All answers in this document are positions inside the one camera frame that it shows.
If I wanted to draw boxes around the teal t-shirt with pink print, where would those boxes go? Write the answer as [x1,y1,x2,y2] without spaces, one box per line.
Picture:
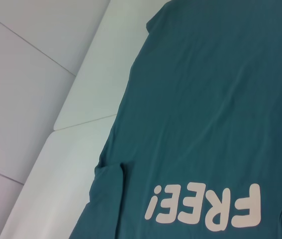
[67,0,282,239]

